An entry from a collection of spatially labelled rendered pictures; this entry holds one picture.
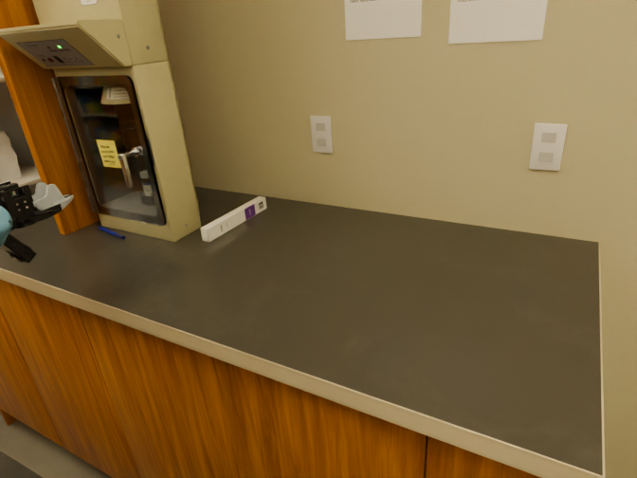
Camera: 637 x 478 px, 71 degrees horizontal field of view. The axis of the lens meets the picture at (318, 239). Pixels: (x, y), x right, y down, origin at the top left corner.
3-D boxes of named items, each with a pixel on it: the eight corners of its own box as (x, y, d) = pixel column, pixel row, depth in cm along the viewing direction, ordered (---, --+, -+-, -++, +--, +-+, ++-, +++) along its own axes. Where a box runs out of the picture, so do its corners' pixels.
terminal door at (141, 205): (98, 211, 138) (55, 76, 120) (168, 226, 124) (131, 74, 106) (95, 212, 137) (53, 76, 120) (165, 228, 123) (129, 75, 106)
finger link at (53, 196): (74, 177, 99) (33, 191, 92) (81, 202, 102) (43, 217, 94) (65, 176, 100) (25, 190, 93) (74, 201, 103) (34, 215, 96)
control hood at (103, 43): (52, 67, 120) (39, 27, 116) (134, 65, 105) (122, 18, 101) (9, 73, 111) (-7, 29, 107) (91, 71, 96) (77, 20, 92)
